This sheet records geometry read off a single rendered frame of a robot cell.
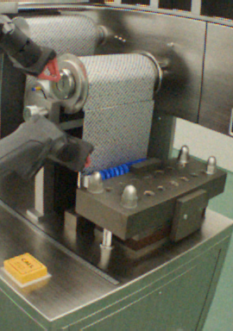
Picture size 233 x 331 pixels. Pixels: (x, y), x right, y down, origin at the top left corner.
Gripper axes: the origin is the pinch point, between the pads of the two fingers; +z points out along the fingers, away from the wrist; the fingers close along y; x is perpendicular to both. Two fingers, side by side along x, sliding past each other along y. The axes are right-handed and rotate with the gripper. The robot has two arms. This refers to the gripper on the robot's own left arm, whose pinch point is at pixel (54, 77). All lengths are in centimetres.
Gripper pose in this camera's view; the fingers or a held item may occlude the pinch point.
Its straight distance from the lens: 105.3
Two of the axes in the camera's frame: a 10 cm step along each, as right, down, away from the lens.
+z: 5.0, 4.1, 7.7
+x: 5.2, -8.5, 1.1
